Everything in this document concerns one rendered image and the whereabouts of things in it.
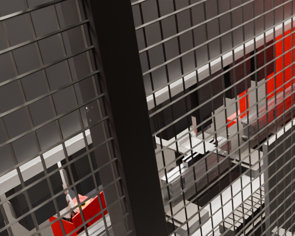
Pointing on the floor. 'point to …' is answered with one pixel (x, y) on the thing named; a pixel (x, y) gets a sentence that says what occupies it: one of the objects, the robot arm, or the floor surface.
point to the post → (118, 112)
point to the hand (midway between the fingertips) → (69, 224)
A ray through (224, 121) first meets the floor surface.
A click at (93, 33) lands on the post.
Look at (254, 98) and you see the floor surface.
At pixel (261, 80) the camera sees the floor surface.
